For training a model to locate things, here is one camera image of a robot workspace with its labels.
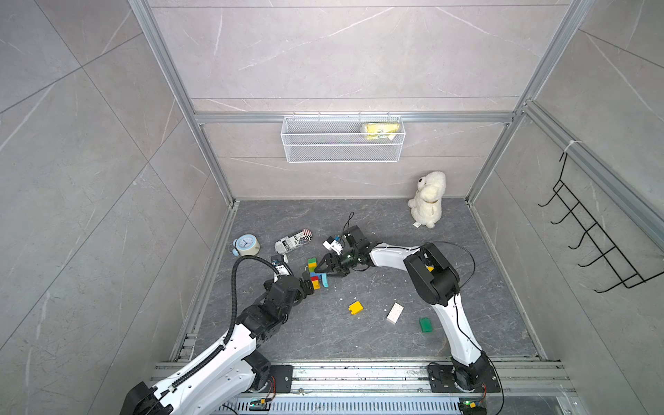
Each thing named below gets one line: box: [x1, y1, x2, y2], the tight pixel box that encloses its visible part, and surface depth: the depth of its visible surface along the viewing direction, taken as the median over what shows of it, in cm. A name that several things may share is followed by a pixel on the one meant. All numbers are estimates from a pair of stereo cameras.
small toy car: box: [274, 228, 313, 255], surface depth 103 cm
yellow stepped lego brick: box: [348, 300, 364, 316], surface depth 88 cm
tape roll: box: [231, 233, 261, 257], surface depth 102 cm
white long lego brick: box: [385, 301, 405, 326], surface depth 87 cm
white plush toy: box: [407, 170, 447, 230], surface depth 106 cm
